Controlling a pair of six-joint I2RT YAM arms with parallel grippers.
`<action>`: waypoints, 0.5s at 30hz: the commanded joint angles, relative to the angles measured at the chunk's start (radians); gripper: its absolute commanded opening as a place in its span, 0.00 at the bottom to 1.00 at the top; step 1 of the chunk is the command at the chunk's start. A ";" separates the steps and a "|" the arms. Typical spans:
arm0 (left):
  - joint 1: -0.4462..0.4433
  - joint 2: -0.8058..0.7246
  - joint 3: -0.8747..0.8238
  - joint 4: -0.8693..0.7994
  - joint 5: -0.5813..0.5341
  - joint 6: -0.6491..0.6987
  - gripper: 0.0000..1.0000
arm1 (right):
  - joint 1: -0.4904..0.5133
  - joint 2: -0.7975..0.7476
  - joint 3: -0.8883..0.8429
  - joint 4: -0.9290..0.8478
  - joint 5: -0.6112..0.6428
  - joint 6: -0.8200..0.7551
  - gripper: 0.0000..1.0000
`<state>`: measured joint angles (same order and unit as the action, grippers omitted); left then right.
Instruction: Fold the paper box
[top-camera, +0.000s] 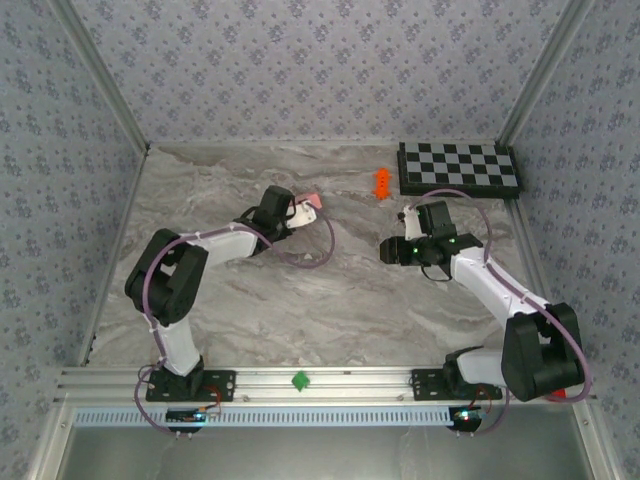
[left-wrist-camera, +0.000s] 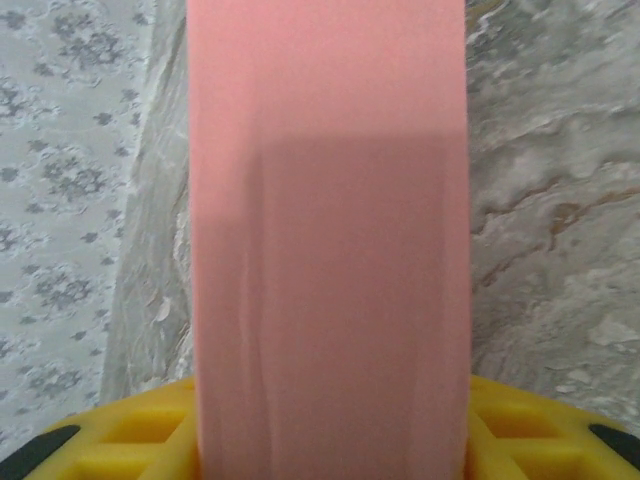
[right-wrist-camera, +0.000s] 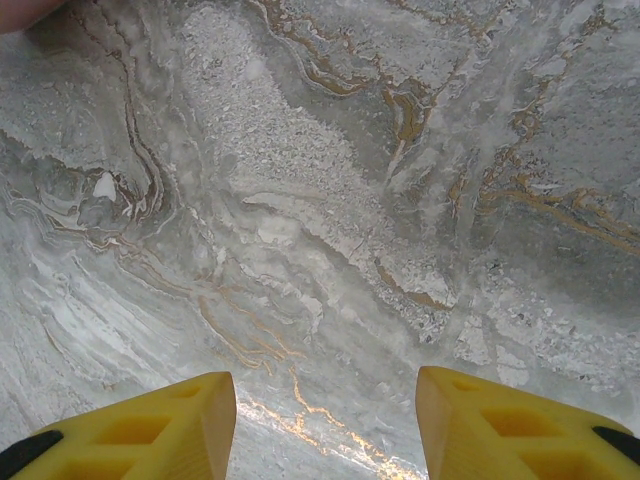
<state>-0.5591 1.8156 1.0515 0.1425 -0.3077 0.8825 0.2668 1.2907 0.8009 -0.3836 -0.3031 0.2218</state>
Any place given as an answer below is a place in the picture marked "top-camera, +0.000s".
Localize black grey checkerboard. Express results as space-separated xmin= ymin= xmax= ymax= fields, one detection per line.
xmin=397 ymin=141 xmax=524 ymax=200

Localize orange plastic toy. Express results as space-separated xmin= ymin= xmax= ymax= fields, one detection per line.
xmin=372 ymin=168 xmax=392 ymax=201

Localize grey metal shelf sheet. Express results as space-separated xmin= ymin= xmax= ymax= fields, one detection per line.
xmin=59 ymin=424 xmax=596 ymax=480

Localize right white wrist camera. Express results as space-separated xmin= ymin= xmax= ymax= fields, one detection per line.
xmin=398 ymin=205 xmax=422 ymax=241

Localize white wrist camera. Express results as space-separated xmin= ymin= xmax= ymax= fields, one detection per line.
xmin=398 ymin=205 xmax=422 ymax=241
xmin=287 ymin=199 xmax=317 ymax=230

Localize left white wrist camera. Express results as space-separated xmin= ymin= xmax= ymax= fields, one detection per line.
xmin=287 ymin=199 xmax=317 ymax=230

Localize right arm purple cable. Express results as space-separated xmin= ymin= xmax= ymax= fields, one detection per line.
xmin=402 ymin=188 xmax=594 ymax=437

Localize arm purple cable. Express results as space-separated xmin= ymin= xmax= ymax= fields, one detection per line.
xmin=131 ymin=208 xmax=336 ymax=437
xmin=402 ymin=188 xmax=594 ymax=437

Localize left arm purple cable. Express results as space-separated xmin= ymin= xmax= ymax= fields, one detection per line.
xmin=131 ymin=208 xmax=336 ymax=437

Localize aluminium table end rail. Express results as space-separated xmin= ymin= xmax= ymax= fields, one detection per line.
xmin=148 ymin=138 xmax=501 ymax=149

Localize wide aluminium mounting rail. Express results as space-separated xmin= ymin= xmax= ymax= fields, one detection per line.
xmin=53 ymin=364 xmax=599 ymax=405

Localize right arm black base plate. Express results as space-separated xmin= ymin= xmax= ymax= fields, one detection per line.
xmin=410 ymin=369 xmax=503 ymax=403

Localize slotted blue cable duct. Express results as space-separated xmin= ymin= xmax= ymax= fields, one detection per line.
xmin=73 ymin=405 xmax=459 ymax=429

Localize aluminium upright frame post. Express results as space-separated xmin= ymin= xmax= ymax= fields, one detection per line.
xmin=497 ymin=0 xmax=599 ymax=147
xmin=49 ymin=0 xmax=151 ymax=154

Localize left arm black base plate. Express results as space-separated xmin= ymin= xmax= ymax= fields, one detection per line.
xmin=145 ymin=369 xmax=236 ymax=403

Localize aluminium frame leg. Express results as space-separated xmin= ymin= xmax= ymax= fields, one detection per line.
xmin=27 ymin=402 xmax=76 ymax=480
xmin=572 ymin=402 xmax=621 ymax=480

